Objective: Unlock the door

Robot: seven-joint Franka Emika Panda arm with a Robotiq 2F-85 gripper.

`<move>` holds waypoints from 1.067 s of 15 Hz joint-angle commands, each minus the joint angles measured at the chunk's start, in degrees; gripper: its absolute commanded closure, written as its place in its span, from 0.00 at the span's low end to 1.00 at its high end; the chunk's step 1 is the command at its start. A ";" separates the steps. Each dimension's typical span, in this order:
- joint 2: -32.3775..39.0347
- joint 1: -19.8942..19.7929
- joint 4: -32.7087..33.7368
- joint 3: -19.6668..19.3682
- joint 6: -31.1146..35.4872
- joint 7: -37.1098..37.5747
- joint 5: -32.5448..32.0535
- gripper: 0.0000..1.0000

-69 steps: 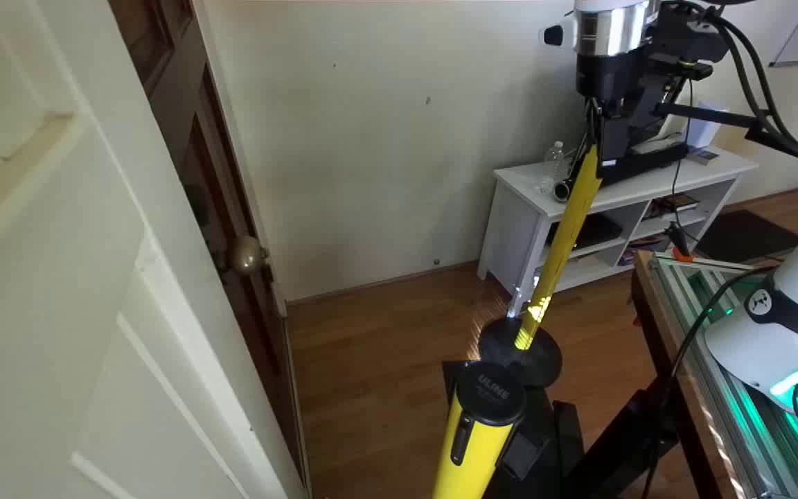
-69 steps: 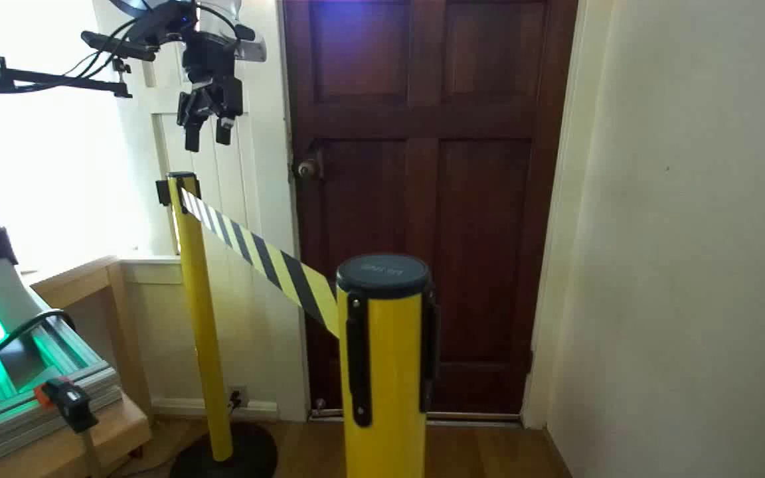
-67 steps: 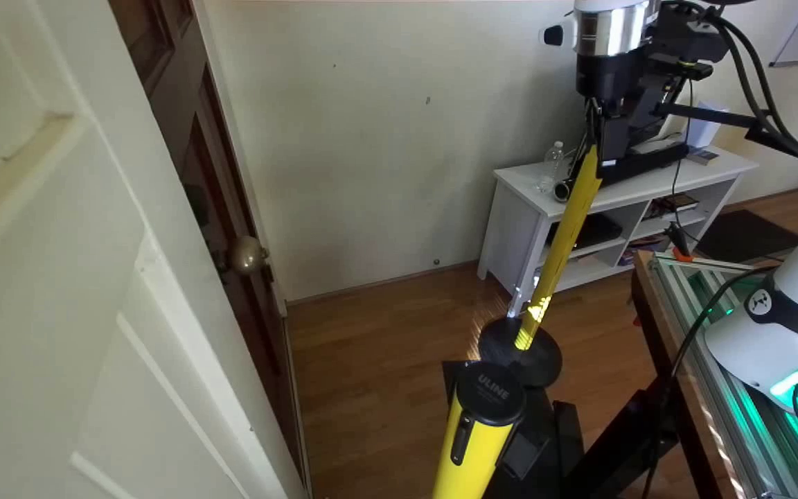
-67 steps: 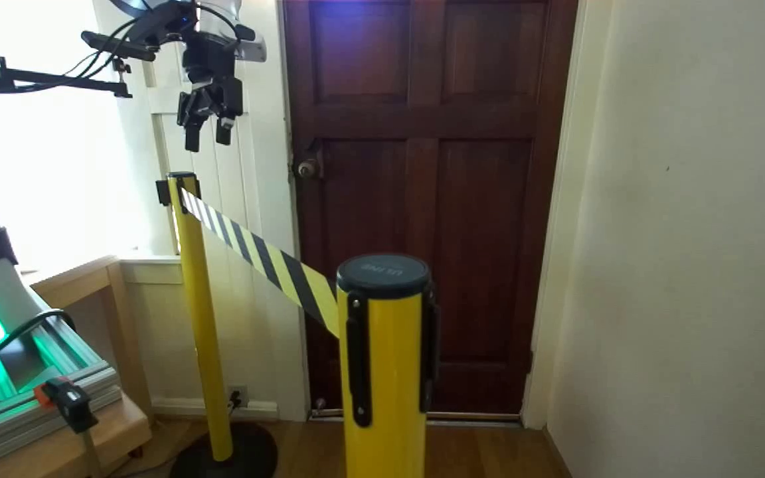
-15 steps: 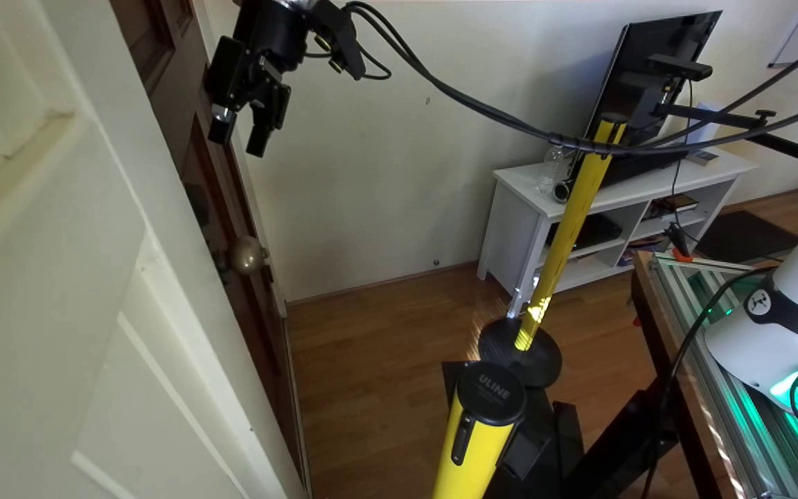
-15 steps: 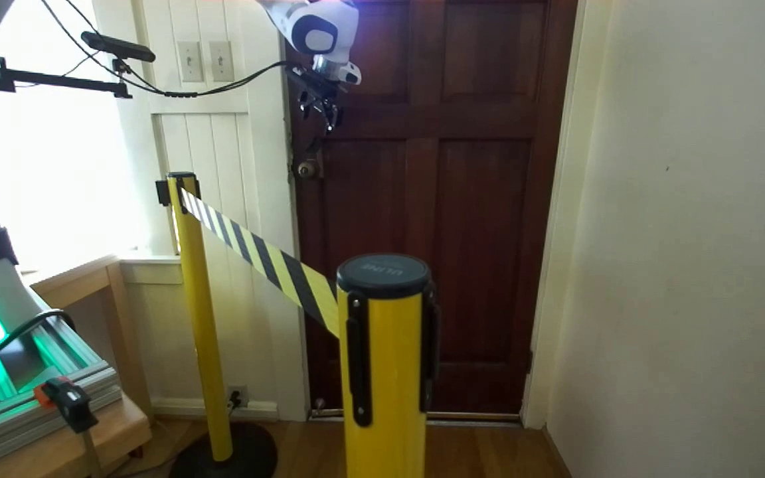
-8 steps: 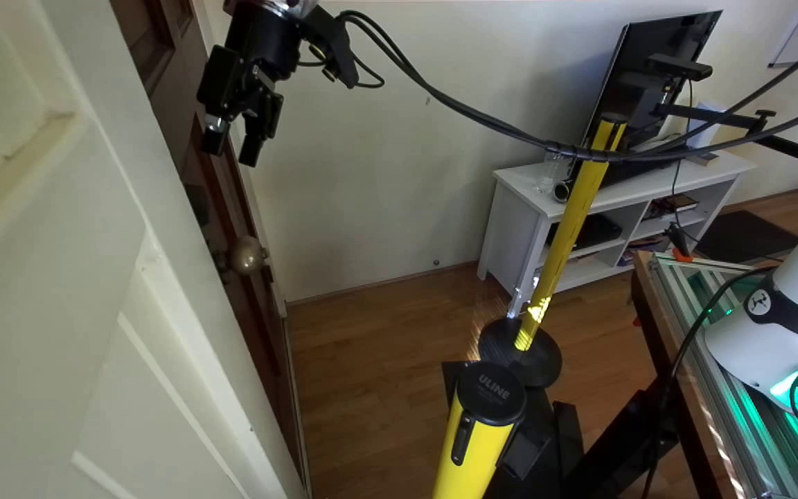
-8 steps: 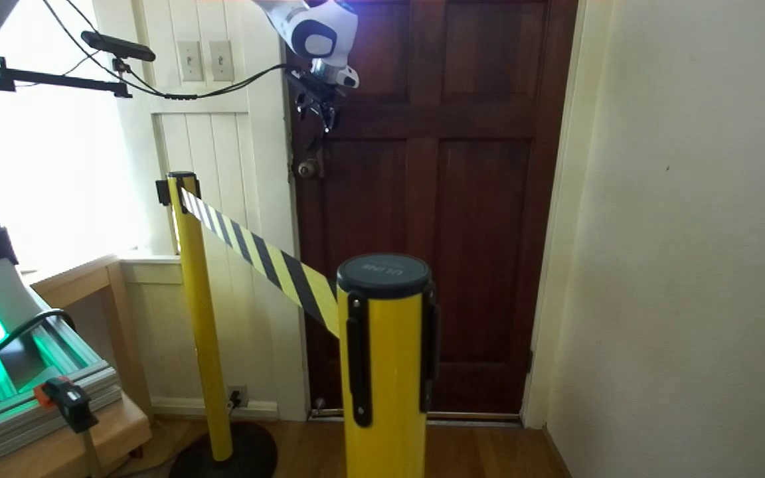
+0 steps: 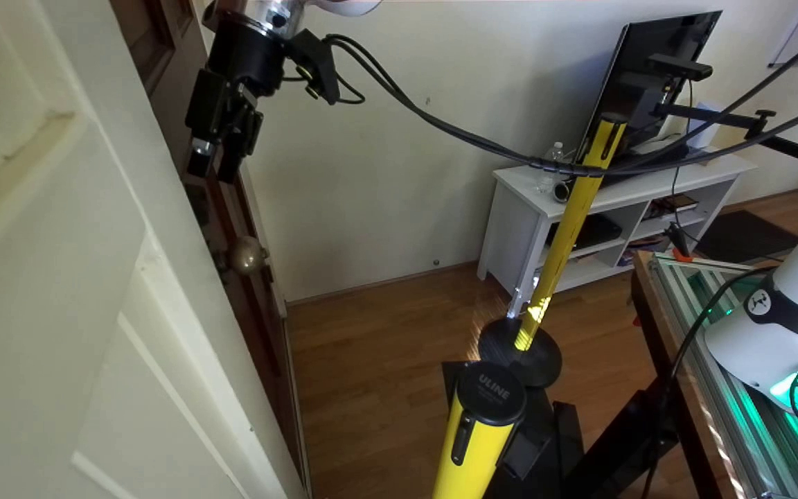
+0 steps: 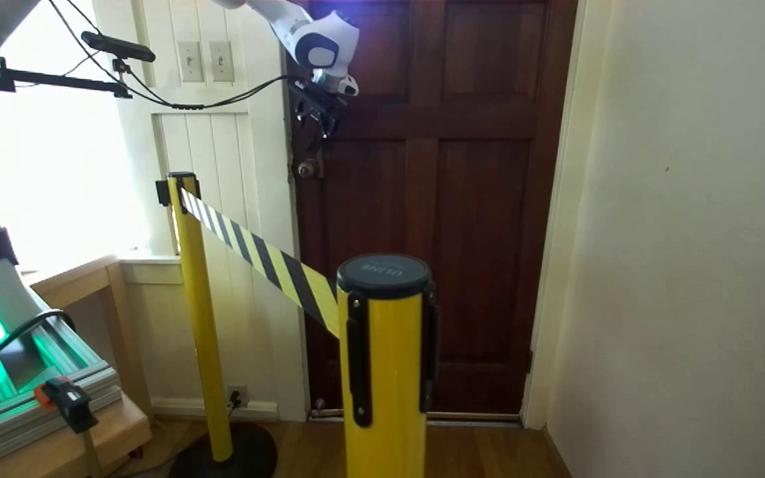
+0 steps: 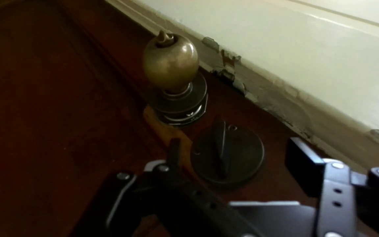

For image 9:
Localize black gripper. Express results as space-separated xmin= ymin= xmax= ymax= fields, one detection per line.
xmin=184 ymin=12 xmax=289 ymax=187

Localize brass door knob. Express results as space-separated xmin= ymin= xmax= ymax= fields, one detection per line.
xmin=228 ymin=234 xmax=273 ymax=277

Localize brown wooden door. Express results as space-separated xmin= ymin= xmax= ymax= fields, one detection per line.
xmin=106 ymin=0 xmax=314 ymax=494

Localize white panelled door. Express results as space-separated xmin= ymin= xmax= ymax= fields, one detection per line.
xmin=0 ymin=0 xmax=291 ymax=499

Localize white shelf unit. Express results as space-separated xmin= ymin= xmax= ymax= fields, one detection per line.
xmin=478 ymin=146 xmax=763 ymax=299

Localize clear plastic bottle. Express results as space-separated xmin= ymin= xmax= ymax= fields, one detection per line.
xmin=546 ymin=135 xmax=577 ymax=191

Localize black flat monitor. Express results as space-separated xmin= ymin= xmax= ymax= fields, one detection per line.
xmin=587 ymin=8 xmax=727 ymax=162

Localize black stand base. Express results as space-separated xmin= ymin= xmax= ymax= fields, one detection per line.
xmin=437 ymin=359 xmax=591 ymax=499

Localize stacked books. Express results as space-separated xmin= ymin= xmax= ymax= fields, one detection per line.
xmin=643 ymin=191 xmax=712 ymax=243

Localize black orange clamp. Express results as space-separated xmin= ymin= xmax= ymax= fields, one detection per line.
xmin=662 ymin=220 xmax=699 ymax=264

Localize white paper box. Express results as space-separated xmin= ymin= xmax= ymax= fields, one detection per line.
xmin=683 ymin=108 xmax=727 ymax=167

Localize dark floor mat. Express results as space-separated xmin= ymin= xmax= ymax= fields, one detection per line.
xmin=694 ymin=209 xmax=798 ymax=270

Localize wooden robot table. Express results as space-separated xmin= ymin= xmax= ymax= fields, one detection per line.
xmin=561 ymin=248 xmax=798 ymax=499

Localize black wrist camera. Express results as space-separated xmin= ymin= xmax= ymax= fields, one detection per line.
xmin=285 ymin=27 xmax=345 ymax=105

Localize black wrist cable bundle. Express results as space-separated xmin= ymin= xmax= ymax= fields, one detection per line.
xmin=303 ymin=18 xmax=798 ymax=182

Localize yellow stanchion post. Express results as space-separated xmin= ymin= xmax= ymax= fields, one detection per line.
xmin=479 ymin=117 xmax=633 ymax=389
xmin=429 ymin=361 xmax=529 ymax=499

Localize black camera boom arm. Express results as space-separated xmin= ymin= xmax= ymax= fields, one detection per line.
xmin=651 ymin=103 xmax=798 ymax=174

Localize thin black cable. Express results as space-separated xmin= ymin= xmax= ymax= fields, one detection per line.
xmin=638 ymin=264 xmax=776 ymax=499

